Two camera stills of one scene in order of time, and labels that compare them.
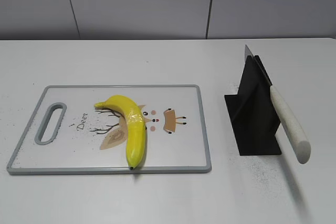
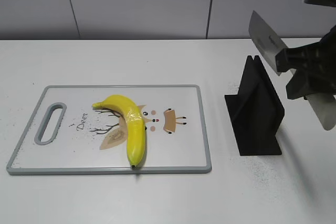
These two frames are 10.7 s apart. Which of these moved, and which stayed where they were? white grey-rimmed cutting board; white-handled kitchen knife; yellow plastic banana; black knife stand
Moved: white-handled kitchen knife
Stayed: black knife stand; yellow plastic banana; white grey-rimmed cutting board
